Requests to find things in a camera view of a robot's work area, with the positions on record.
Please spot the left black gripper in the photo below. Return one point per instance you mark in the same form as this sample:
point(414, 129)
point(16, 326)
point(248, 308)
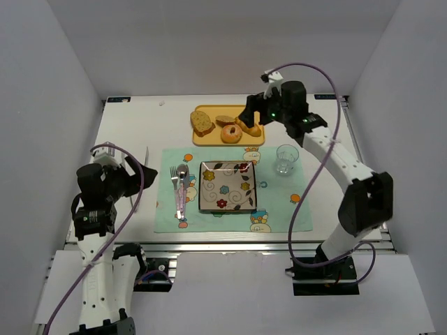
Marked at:
point(128, 178)

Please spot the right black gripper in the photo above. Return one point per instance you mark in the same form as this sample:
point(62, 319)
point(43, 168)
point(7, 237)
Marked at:
point(257, 105)

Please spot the clear drinking glass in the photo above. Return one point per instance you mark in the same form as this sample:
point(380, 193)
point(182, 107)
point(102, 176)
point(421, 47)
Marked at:
point(287, 156)

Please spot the herb bread slice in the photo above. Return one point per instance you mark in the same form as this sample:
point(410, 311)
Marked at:
point(201, 123)

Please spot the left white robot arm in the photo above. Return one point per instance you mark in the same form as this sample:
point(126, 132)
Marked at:
point(111, 272)

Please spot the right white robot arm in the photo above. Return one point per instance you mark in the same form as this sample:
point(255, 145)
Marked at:
point(368, 195)

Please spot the small round bread slice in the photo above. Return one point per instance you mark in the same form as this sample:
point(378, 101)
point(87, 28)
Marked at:
point(224, 120)

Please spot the golden croissant roll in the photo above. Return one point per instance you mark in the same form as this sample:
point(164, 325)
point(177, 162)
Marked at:
point(254, 131)

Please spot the glazed bagel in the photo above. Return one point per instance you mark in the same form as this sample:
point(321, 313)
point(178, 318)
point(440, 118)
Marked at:
point(231, 134)

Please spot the yellow plastic tray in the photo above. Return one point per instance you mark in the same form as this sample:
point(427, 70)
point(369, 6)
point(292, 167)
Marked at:
point(213, 139)

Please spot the right blue label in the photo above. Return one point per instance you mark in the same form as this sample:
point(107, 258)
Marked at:
point(325, 96)

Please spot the blue label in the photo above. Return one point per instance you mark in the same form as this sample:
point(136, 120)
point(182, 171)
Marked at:
point(325, 96)
point(119, 99)

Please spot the left blue label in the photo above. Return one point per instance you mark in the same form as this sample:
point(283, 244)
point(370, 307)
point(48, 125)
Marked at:
point(119, 99)

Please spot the floral square plate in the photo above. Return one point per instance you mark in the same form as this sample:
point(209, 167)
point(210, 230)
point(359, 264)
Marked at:
point(227, 186)

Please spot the mint cartoon placemat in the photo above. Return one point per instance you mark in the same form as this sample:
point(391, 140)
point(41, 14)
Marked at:
point(277, 196)

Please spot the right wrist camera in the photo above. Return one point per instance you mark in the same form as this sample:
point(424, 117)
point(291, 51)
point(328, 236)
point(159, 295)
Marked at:
point(273, 79)

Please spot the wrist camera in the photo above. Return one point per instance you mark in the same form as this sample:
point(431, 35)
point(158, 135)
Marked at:
point(104, 153)
point(273, 79)

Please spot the pink handled fork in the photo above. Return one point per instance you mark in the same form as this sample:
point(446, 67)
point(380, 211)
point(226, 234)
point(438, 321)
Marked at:
point(174, 180)

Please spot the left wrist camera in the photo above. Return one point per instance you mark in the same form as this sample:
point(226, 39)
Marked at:
point(104, 153)

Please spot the pink handled spoon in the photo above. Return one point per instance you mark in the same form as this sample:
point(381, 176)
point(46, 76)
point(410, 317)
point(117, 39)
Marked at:
point(180, 168)

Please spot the aluminium front rail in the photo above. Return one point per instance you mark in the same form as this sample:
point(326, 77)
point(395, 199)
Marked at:
point(380, 246)

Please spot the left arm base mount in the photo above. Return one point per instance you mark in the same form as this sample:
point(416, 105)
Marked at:
point(149, 274)

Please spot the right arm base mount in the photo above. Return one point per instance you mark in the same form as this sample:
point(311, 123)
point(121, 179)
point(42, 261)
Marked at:
point(336, 279)

